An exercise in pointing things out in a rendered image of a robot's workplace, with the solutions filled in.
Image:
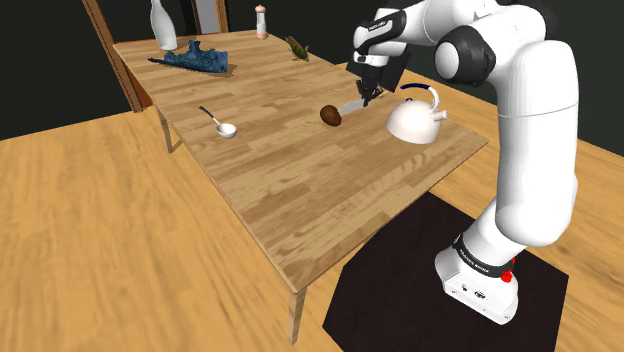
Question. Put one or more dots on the blue crumpled figure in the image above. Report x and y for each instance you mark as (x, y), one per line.
(200, 61)

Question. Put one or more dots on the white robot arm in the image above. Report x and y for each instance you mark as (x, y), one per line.
(536, 146)

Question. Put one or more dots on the green and yellow corn cob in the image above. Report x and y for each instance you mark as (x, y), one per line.
(298, 50)

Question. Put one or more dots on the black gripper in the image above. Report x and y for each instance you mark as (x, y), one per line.
(373, 75)

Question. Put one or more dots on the white vase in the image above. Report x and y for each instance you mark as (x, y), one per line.
(164, 29)

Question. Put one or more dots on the pink and white pepper mill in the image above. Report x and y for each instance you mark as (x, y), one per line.
(261, 22)

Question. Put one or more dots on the black flat box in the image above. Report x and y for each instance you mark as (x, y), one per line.
(398, 68)

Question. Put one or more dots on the brown kiwi fruit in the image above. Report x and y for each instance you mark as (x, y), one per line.
(330, 116)

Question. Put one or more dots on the dark robot stand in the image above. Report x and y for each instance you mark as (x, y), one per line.
(390, 302)

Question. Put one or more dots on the wooden table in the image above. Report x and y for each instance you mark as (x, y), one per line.
(292, 185)

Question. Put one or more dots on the silver kitchen knife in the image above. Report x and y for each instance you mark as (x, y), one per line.
(350, 106)

